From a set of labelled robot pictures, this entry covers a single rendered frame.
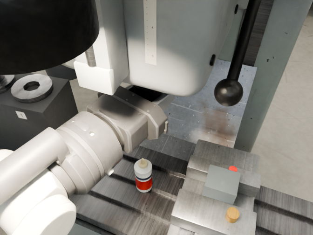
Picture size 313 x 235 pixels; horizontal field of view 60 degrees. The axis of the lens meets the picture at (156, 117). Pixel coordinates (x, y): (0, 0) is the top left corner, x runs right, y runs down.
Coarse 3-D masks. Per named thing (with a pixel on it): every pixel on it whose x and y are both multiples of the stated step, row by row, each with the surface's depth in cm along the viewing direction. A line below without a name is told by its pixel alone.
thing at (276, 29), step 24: (264, 0) 62; (288, 0) 60; (312, 0) 59; (240, 24) 67; (264, 24) 65; (288, 24) 64; (264, 48) 70; (288, 48) 67; (264, 72) 74; (264, 96) 79; (240, 144) 96
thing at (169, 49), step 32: (128, 0) 24; (160, 0) 23; (192, 0) 22; (224, 0) 25; (128, 32) 26; (160, 32) 25; (192, 32) 24; (224, 32) 32; (64, 64) 33; (128, 64) 29; (160, 64) 27; (192, 64) 26
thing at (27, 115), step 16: (16, 80) 65; (32, 80) 63; (48, 80) 63; (64, 80) 65; (0, 96) 61; (16, 96) 59; (32, 96) 59; (48, 96) 61; (64, 96) 65; (0, 112) 62; (16, 112) 60; (32, 112) 58; (48, 112) 60; (64, 112) 66; (0, 128) 67; (16, 128) 65; (32, 128) 63; (0, 144) 73; (16, 144) 70
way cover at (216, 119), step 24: (216, 72) 78; (240, 72) 75; (192, 96) 82; (168, 120) 84; (192, 120) 82; (216, 120) 80; (240, 120) 79; (144, 144) 84; (168, 144) 83; (192, 144) 82
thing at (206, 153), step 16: (208, 144) 66; (192, 160) 58; (208, 160) 58; (224, 160) 63; (240, 160) 63; (256, 160) 63; (192, 176) 59; (240, 176) 56; (256, 176) 56; (240, 192) 57; (256, 192) 55
